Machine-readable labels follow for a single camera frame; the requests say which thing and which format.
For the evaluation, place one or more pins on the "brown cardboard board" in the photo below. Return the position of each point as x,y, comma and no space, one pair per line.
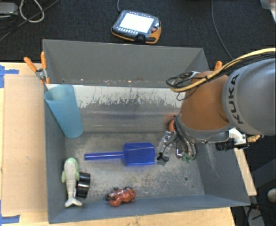
22,138

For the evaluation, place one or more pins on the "grey metal bin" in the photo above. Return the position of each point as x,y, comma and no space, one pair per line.
133,180

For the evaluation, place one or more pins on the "light blue plastic cup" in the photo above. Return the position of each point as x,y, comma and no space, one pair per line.
65,112

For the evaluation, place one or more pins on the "white and green toy whale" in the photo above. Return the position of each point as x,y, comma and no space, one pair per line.
70,178

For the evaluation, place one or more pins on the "red-brown toy vehicle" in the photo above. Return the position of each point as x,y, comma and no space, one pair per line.
122,196

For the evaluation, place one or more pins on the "blue plastic scoop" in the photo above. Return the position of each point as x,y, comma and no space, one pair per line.
138,154

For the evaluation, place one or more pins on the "black cylinder on white bracket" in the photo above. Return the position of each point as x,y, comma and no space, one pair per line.
232,143

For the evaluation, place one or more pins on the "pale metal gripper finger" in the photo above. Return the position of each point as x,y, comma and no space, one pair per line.
168,138
163,159

